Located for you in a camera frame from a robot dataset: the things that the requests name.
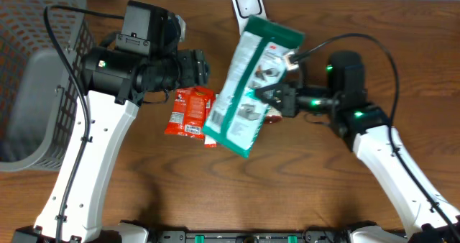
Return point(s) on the green lid jar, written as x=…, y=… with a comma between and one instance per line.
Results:
x=272, y=116

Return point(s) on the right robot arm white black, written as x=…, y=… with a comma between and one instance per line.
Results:
x=366, y=130

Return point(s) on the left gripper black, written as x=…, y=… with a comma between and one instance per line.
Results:
x=198, y=68

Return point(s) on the grey plastic shopping basket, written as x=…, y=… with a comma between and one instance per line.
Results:
x=38, y=100

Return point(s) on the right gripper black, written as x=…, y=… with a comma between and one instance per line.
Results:
x=290, y=94

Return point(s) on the red snack bag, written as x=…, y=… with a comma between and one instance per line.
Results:
x=189, y=112

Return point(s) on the green white wipes pack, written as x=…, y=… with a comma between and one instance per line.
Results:
x=237, y=115

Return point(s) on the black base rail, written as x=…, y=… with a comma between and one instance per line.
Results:
x=308, y=236

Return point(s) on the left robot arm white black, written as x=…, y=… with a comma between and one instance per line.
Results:
x=115, y=83

